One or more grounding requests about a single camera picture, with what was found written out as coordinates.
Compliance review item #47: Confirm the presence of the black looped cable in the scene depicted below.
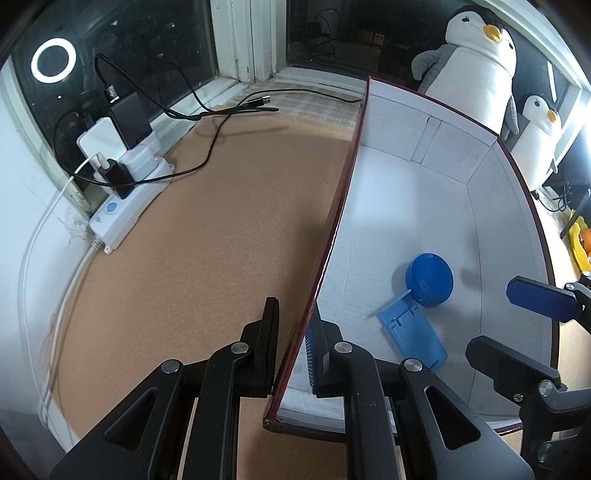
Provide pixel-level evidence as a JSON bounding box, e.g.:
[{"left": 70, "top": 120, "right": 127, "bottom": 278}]
[{"left": 52, "top": 110, "right": 234, "bottom": 186}]

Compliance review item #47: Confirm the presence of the white flat charger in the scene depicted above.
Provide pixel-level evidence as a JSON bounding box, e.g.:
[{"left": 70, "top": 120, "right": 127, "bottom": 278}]
[{"left": 76, "top": 117, "right": 127, "bottom": 160}]

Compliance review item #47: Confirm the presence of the white power strip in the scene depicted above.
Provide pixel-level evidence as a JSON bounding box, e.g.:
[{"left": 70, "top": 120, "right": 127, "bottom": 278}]
[{"left": 89, "top": 157, "right": 175, "bottom": 256}]

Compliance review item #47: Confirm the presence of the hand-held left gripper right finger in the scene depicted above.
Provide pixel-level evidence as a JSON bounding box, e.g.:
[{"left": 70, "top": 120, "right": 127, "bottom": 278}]
[{"left": 305, "top": 302, "right": 536, "bottom": 480}]

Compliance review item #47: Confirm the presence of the blue round lid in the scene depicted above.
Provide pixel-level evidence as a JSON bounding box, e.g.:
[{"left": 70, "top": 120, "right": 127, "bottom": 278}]
[{"left": 405, "top": 253, "right": 454, "bottom": 306}]

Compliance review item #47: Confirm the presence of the white cable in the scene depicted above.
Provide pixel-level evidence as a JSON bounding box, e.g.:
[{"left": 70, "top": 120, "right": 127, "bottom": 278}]
[{"left": 21, "top": 154, "right": 105, "bottom": 428}]

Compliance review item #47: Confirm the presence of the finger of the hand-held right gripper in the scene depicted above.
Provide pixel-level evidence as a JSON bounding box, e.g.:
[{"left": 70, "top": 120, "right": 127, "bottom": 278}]
[
  {"left": 506, "top": 276, "right": 583, "bottom": 321},
  {"left": 465, "top": 336, "right": 568, "bottom": 403}
]

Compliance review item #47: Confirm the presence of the white plug adapter block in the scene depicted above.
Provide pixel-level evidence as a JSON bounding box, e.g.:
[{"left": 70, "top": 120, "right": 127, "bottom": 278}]
[{"left": 126, "top": 144, "right": 160, "bottom": 180}]

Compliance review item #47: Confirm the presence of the black stand leg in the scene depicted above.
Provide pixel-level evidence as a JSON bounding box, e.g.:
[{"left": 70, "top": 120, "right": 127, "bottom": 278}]
[{"left": 560, "top": 187, "right": 591, "bottom": 238}]

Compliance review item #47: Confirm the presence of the white cardboard box red outside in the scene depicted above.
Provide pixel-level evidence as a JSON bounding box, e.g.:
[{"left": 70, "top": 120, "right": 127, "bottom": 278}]
[{"left": 264, "top": 76, "right": 559, "bottom": 437}]

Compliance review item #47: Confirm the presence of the black power adapter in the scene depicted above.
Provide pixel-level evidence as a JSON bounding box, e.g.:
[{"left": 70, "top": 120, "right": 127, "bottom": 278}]
[{"left": 109, "top": 91, "right": 153, "bottom": 149}]

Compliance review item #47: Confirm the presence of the white window frame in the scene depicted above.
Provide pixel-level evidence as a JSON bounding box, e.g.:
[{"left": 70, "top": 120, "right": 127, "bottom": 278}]
[{"left": 210, "top": 0, "right": 289, "bottom": 84}]

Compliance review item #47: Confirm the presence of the blue plastic phone stand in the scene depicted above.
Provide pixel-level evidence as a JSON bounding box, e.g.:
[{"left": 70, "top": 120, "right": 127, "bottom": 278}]
[{"left": 379, "top": 288, "right": 448, "bottom": 371}]

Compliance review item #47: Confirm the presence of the black cable with metal connector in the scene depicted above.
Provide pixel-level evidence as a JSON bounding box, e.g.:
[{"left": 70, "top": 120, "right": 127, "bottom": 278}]
[{"left": 231, "top": 89, "right": 362, "bottom": 112}]

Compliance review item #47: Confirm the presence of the cork mat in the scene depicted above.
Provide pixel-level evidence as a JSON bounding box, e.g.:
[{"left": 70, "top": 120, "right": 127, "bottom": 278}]
[{"left": 51, "top": 111, "right": 361, "bottom": 480}]

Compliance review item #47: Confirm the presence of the small penguin plush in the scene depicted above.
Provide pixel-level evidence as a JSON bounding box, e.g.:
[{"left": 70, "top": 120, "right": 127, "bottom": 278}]
[{"left": 510, "top": 93, "right": 563, "bottom": 192}]

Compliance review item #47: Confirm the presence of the small black plug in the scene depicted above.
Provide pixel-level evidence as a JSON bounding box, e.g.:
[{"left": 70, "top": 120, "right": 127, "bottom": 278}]
[{"left": 96, "top": 157, "right": 134, "bottom": 200}]

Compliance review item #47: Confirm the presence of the large penguin plush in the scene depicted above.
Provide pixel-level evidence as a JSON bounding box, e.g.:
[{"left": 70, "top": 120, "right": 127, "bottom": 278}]
[{"left": 411, "top": 4, "right": 520, "bottom": 140}]

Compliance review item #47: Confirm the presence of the black cable with plug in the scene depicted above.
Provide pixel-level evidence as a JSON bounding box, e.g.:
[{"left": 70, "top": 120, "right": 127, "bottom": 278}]
[{"left": 93, "top": 54, "right": 281, "bottom": 121}]

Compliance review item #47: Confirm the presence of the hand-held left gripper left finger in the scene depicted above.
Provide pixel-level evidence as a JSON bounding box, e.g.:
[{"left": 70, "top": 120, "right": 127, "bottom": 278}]
[{"left": 48, "top": 296, "right": 281, "bottom": 480}]

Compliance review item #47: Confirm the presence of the yellow bowl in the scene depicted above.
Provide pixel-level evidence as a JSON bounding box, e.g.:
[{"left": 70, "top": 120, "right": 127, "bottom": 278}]
[{"left": 570, "top": 210, "right": 591, "bottom": 273}]

